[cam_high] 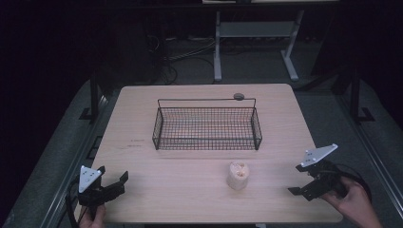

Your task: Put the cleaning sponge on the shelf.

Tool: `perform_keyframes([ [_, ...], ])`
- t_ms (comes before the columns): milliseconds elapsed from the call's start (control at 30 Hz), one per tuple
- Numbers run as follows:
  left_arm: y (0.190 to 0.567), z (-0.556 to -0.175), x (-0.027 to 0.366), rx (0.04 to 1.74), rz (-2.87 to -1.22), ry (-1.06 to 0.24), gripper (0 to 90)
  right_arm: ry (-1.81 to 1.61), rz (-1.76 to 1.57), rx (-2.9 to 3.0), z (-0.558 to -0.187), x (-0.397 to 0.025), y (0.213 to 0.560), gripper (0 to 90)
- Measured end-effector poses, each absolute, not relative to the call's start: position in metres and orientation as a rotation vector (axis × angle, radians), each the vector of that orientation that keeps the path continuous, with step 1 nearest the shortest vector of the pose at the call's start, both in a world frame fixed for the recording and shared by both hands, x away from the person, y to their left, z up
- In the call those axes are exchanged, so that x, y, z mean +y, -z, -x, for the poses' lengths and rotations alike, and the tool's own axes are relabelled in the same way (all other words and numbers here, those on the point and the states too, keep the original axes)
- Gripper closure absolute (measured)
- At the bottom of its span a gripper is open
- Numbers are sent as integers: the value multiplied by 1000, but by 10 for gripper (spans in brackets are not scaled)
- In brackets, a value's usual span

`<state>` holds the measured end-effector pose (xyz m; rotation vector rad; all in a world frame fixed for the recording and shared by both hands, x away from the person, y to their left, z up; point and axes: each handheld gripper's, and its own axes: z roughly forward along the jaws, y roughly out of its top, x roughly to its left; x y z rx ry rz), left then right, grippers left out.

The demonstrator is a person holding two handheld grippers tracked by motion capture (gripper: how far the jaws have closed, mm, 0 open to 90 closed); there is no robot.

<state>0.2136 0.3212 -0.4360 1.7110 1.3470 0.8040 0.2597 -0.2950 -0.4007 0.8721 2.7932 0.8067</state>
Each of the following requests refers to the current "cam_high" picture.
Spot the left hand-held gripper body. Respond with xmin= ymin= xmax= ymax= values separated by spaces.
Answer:
xmin=77 ymin=164 xmax=125 ymax=219

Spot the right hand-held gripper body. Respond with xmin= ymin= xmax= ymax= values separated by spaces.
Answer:
xmin=299 ymin=143 xmax=348 ymax=202

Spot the black wire basket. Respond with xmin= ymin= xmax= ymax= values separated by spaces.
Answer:
xmin=151 ymin=97 xmax=263 ymax=152

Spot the person's left hand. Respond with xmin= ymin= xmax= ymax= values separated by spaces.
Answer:
xmin=78 ymin=203 xmax=107 ymax=228

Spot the person's right hand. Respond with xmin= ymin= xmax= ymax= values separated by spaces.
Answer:
xmin=320 ymin=175 xmax=376 ymax=227

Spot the black metal stand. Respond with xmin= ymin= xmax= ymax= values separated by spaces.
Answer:
xmin=336 ymin=67 xmax=376 ymax=124
xmin=79 ymin=70 xmax=107 ymax=123

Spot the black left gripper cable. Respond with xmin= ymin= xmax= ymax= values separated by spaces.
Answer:
xmin=65 ymin=177 xmax=84 ymax=228

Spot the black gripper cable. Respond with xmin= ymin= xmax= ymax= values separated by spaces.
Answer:
xmin=329 ymin=161 xmax=374 ymax=203
xmin=65 ymin=177 xmax=84 ymax=228

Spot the aluminium floor rail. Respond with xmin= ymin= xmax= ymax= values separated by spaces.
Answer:
xmin=39 ymin=94 xmax=110 ymax=228
xmin=336 ymin=94 xmax=403 ymax=219

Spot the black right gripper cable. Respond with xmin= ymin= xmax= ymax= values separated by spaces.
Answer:
xmin=329 ymin=161 xmax=374 ymax=203

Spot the bundle of floor cables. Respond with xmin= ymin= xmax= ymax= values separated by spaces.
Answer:
xmin=145 ymin=32 xmax=217 ymax=86

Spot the grey metal desk frame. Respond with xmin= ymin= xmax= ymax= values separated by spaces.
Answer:
xmin=213 ymin=9 xmax=306 ymax=83

